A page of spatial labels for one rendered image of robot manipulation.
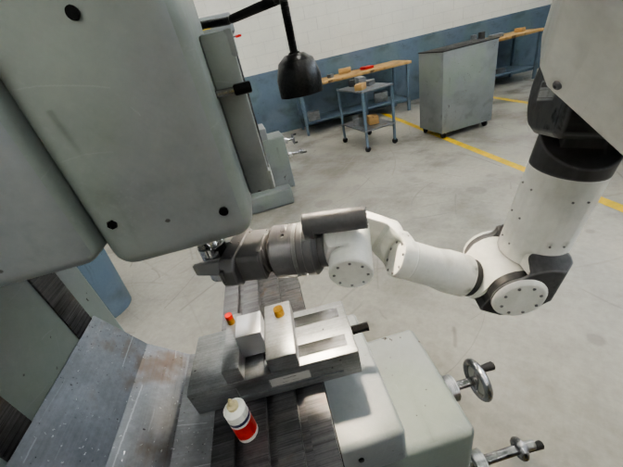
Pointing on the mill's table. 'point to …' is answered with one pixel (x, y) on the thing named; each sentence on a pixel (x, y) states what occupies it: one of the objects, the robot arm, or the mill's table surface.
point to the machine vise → (338, 360)
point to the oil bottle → (240, 420)
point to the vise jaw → (280, 339)
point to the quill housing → (128, 118)
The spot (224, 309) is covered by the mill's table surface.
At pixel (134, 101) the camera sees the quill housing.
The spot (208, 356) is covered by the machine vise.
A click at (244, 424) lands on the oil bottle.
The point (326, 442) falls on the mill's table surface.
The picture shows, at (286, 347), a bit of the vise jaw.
